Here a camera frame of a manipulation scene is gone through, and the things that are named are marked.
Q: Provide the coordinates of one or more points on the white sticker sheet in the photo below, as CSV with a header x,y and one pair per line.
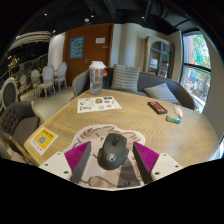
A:
x,y
98,104

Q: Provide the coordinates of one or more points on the small black and red box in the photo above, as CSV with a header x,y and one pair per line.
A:
x,y
157,108

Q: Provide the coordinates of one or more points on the black computer mouse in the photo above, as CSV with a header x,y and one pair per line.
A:
x,y
112,151

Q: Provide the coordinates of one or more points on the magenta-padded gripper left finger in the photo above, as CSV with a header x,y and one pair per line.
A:
x,y
60,165

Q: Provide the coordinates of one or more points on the large black-framed window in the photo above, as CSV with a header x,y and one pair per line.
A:
x,y
196,73

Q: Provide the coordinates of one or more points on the grey striped flat cushion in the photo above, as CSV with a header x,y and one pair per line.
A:
x,y
162,93

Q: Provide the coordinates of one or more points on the blue wall poster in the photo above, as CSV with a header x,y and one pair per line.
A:
x,y
76,47

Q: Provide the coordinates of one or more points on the orange round cushion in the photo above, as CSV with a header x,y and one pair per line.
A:
x,y
105,73

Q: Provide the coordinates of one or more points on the grey curved sofa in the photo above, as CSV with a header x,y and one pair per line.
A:
x,y
146,81

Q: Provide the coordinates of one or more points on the beige cat-shaped mouse pad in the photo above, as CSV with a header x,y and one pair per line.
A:
x,y
96,135

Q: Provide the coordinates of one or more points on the yellow code card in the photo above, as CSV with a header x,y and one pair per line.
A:
x,y
42,140

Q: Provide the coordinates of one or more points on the arched glass-door cabinet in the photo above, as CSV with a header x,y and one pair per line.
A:
x,y
159,56

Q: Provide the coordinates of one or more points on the large striped square cushion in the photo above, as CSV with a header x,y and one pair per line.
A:
x,y
125,78

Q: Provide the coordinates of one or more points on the grey tufted armchair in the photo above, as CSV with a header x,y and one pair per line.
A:
x,y
18,121

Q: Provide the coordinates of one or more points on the small green and blue packet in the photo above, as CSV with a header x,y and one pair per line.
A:
x,y
173,119

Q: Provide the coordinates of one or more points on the small white wall sign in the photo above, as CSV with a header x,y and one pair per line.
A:
x,y
100,40

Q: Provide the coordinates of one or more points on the group of white oval-back chairs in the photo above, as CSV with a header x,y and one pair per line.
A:
x,y
46,80

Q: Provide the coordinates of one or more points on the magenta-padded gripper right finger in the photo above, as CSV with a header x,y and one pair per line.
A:
x,y
163,165

